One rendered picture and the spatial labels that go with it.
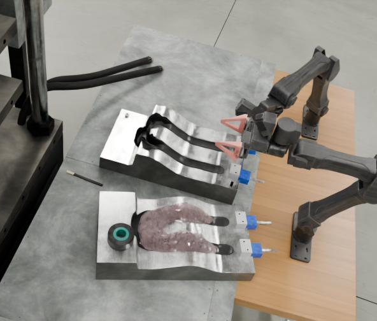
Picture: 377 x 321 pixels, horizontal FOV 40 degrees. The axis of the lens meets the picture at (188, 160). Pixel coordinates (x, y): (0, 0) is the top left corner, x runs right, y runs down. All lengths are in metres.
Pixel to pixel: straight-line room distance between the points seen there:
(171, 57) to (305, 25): 2.17
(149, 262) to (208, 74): 1.03
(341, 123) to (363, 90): 1.63
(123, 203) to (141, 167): 0.20
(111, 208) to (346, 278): 0.83
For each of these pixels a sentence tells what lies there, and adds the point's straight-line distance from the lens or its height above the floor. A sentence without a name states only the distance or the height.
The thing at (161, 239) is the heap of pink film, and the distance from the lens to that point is 1.66.
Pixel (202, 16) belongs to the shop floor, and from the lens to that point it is 4.16.
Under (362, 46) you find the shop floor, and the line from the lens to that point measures 4.44.
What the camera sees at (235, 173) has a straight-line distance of 1.84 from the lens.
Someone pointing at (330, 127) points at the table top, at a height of 0.80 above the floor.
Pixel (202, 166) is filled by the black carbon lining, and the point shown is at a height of 0.88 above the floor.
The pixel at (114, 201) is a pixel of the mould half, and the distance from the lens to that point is 1.70.
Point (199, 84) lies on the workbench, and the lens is 2.31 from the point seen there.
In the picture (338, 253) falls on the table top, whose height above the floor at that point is 0.80.
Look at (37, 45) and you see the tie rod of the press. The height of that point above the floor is 1.20.
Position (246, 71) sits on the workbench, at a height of 0.80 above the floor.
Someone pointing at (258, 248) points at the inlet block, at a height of 0.87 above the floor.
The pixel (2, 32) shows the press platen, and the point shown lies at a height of 1.29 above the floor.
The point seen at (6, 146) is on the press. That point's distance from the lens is 2.02.
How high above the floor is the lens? 2.30
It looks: 49 degrees down
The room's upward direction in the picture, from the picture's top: 15 degrees clockwise
